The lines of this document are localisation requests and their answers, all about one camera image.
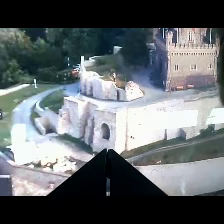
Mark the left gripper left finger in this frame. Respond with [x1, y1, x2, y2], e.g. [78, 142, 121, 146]
[47, 148, 108, 197]

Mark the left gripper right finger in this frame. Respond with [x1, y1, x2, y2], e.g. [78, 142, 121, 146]
[107, 148, 168, 197]

